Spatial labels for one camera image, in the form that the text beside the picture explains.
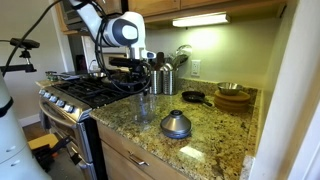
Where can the steel ladle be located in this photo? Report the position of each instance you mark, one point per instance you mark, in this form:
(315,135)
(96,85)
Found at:
(184,50)

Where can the small steel pan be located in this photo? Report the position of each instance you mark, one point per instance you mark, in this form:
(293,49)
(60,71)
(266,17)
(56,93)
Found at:
(95,75)

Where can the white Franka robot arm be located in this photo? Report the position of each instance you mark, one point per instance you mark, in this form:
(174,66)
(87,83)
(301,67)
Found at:
(125,31)

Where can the yellow box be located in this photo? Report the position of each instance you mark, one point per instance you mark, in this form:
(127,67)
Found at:
(41,140)

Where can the base cabinet with drawer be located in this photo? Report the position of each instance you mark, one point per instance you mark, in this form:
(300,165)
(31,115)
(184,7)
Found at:
(120,156)

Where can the steel mixing bowl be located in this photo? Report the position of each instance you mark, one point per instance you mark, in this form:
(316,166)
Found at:
(229,88)

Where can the stainless gas stove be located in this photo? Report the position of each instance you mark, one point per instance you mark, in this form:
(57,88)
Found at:
(76,96)

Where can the black camera on stand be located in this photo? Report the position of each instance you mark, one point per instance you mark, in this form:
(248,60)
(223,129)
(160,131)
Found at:
(24,43)

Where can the small black skillet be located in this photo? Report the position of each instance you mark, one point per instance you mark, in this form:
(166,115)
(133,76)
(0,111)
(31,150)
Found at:
(193,96)

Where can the black countertop appliance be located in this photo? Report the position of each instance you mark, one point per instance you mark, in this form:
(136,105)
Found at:
(81,63)

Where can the wooden spatula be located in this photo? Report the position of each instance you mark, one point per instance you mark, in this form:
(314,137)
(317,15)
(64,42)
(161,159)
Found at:
(160,60)

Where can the white wall outlet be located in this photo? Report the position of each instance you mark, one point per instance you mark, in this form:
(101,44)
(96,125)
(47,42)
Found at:
(195,68)

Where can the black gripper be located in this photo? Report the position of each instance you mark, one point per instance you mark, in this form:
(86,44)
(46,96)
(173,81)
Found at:
(140,68)

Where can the silver food processor lid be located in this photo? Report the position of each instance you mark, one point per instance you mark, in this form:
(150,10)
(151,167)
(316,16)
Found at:
(175,125)

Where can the perforated steel utensil holder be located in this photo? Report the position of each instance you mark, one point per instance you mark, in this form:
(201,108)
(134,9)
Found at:
(170,81)
(156,83)

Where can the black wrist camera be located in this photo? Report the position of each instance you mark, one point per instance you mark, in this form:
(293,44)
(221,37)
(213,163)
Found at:
(120,62)

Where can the black floor stand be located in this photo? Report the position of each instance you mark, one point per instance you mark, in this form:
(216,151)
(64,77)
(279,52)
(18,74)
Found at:
(50,153)

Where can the wooden wall cabinets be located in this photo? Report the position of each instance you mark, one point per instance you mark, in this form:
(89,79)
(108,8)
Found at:
(160,6)

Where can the clear food processor chamber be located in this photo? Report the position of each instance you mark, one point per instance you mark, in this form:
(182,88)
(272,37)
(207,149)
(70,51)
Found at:
(151,110)

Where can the under-cabinet light bar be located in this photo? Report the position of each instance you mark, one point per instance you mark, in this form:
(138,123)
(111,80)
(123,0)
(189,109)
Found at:
(200,20)

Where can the small glass jar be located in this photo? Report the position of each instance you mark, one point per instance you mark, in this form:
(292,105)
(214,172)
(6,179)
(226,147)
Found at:
(51,76)

